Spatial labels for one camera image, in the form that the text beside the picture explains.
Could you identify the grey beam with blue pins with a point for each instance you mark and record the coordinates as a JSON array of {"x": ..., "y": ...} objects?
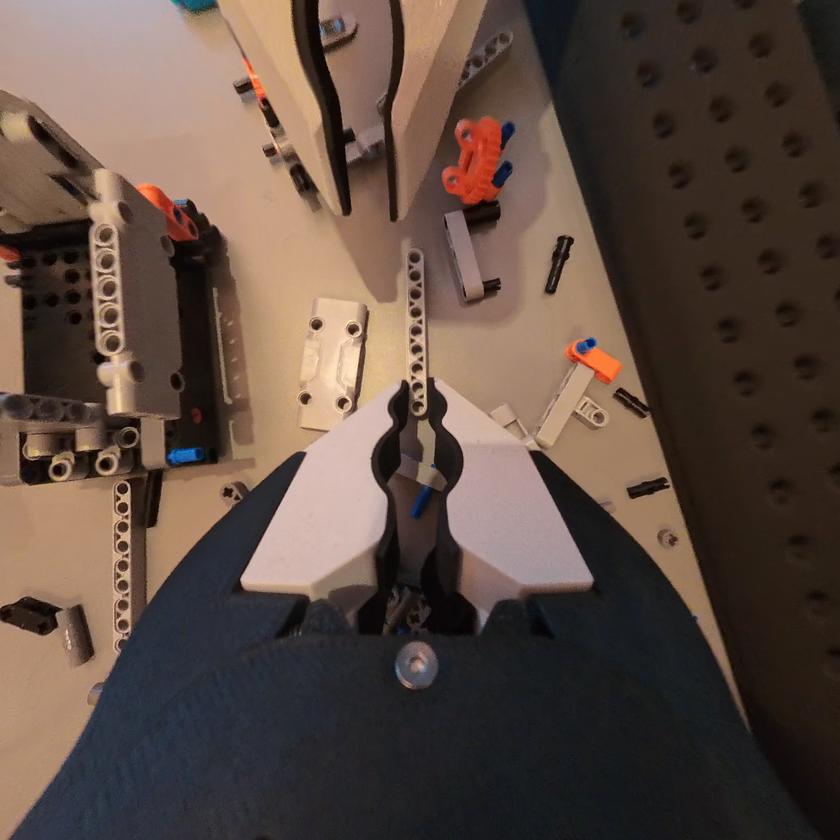
[{"x": 417, "y": 331}]

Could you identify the short light grey beam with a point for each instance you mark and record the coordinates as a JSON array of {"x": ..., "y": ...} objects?
[{"x": 561, "y": 407}]

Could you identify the long grey beam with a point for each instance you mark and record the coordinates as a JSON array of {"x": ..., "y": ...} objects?
[{"x": 121, "y": 564}]

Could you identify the light grey connector pieces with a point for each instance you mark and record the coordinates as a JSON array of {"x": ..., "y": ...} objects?
[{"x": 506, "y": 417}]

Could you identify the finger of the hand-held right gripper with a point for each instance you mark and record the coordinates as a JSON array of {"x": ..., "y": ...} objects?
[
  {"x": 282, "y": 52},
  {"x": 433, "y": 65}
]

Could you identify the teal brick separator tool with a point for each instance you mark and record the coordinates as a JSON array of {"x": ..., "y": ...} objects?
[{"x": 193, "y": 4}]

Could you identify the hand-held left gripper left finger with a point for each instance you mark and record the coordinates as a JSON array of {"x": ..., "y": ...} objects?
[{"x": 315, "y": 525}]

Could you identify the orange gear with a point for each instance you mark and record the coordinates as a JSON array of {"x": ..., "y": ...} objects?
[{"x": 476, "y": 161}]

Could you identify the grey black robot model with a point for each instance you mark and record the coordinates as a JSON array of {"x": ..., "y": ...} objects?
[{"x": 138, "y": 295}]

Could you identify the grey flat panel piece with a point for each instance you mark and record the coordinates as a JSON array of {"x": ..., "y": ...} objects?
[{"x": 331, "y": 364}]

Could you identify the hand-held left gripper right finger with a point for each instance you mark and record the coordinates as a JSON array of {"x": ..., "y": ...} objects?
[{"x": 518, "y": 525}]

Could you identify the blue pin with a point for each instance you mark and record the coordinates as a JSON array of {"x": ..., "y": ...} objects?
[{"x": 422, "y": 500}]

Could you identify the black pin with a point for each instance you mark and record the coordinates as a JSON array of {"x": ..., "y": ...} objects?
[
  {"x": 559, "y": 264},
  {"x": 648, "y": 487},
  {"x": 631, "y": 401}
]

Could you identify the orange blue connector piece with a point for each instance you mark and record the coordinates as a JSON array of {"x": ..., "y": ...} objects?
[{"x": 594, "y": 361}]

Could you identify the black connector piece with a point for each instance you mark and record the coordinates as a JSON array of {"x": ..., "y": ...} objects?
[{"x": 29, "y": 613}]

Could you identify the orange grey small subassembly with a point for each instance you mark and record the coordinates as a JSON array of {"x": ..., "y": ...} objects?
[{"x": 283, "y": 152}]

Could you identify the black perforated panel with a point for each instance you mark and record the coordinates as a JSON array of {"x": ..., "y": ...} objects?
[{"x": 722, "y": 262}]

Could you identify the grey frame with black pins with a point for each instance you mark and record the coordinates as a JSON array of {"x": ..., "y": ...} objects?
[{"x": 469, "y": 256}]

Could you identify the grey axle connector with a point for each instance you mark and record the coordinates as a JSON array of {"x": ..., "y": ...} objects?
[{"x": 75, "y": 633}]

